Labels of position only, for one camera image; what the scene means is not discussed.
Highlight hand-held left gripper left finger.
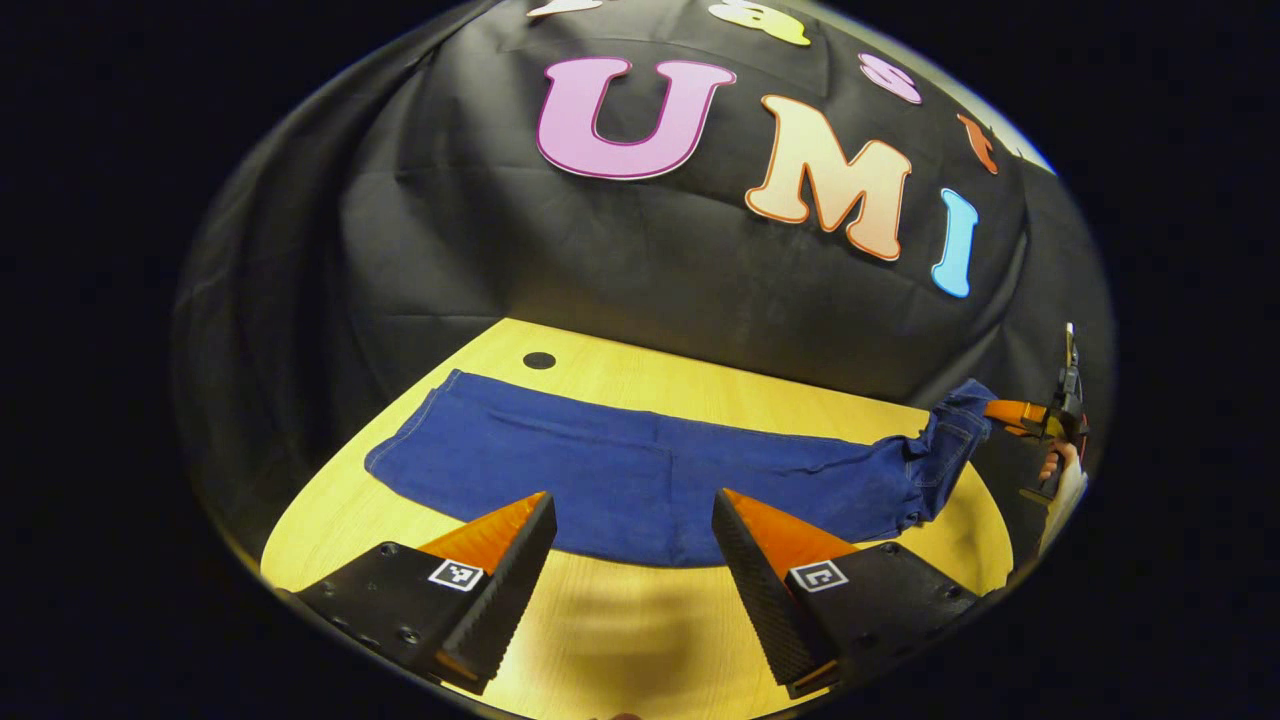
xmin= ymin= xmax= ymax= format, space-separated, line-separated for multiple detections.
xmin=288 ymin=490 xmax=559 ymax=697

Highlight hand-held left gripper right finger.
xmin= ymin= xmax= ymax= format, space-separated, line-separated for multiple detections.
xmin=711 ymin=488 xmax=986 ymax=701

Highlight blue denim jeans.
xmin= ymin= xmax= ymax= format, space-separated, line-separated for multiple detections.
xmin=364 ymin=369 xmax=1001 ymax=570

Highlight black backdrop cloth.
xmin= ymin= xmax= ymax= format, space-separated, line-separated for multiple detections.
xmin=170 ymin=0 xmax=1117 ymax=561

